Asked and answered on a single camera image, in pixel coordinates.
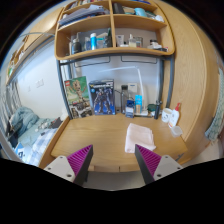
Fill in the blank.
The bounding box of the blue robot model kit box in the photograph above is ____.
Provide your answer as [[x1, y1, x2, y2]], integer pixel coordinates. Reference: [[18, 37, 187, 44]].
[[88, 78, 116, 116]]

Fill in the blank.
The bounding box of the wooden shelf unit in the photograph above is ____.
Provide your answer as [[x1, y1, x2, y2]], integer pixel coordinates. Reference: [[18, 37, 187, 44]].
[[54, 0, 176, 62]]

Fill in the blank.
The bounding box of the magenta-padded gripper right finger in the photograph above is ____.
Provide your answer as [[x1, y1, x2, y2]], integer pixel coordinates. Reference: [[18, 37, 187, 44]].
[[134, 143, 184, 185]]

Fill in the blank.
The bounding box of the dark blue small box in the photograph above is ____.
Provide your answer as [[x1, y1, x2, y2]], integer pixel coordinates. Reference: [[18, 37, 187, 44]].
[[125, 99, 136, 118]]

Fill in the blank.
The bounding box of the green patterned cloth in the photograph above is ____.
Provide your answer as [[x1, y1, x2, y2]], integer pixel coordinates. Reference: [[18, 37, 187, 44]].
[[204, 68, 224, 143]]

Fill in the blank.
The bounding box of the white bottle with red cap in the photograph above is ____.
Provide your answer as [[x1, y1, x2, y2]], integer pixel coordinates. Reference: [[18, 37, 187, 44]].
[[167, 102, 182, 129]]

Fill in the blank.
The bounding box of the black electric shaver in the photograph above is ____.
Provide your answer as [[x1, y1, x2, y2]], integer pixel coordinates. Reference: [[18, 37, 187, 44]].
[[153, 99, 163, 120]]

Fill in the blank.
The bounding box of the pale pink towel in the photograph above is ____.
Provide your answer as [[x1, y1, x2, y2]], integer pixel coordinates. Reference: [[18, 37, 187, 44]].
[[124, 122, 157, 154]]

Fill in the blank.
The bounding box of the white box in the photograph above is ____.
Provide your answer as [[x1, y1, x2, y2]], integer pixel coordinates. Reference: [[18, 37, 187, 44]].
[[127, 82, 138, 98]]

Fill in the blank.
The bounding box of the green toy figure box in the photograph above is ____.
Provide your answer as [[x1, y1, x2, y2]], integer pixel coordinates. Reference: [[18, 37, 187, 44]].
[[63, 76, 94, 119]]

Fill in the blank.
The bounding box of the bed with checked sheet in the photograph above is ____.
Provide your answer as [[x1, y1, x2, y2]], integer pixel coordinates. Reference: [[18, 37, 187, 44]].
[[0, 109, 72, 168]]

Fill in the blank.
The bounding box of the teal blanket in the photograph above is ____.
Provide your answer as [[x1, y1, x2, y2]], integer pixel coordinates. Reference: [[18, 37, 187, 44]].
[[8, 105, 42, 148]]

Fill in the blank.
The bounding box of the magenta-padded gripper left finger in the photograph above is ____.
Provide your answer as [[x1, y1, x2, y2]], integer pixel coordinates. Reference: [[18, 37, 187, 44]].
[[43, 143, 94, 187]]

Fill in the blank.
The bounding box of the white cup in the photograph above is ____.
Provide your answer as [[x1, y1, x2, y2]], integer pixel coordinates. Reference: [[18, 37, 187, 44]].
[[161, 107, 174, 124]]

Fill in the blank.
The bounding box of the light blue small box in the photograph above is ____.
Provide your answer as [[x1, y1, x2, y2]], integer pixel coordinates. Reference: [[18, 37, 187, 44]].
[[134, 94, 144, 115]]

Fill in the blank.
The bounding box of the white wall switch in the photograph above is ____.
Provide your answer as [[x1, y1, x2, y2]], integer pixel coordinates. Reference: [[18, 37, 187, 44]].
[[34, 78, 45, 89]]

